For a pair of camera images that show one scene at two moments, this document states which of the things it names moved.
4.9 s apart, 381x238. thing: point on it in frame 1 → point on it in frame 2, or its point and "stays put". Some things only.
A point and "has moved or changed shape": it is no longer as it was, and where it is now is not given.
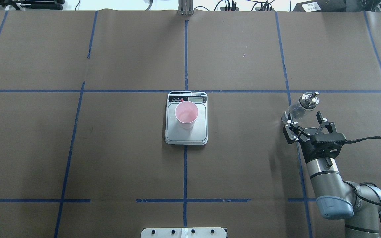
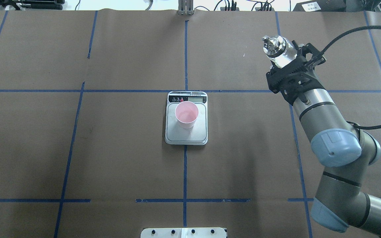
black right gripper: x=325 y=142 → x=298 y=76
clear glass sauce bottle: x=307 y=100 has moved or changed shape
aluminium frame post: x=185 y=7 stays put
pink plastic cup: x=186 y=113 stays put
